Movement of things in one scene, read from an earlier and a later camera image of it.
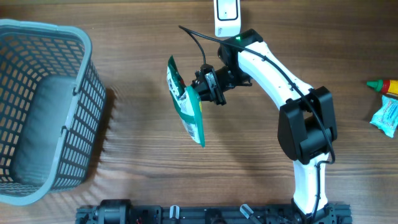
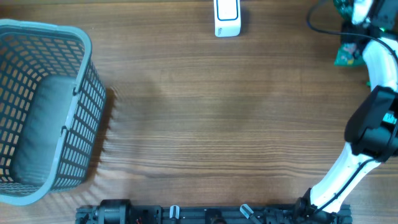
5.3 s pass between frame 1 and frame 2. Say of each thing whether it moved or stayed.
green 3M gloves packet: moved
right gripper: moved
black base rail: stayed
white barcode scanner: stayed
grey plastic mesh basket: stayed
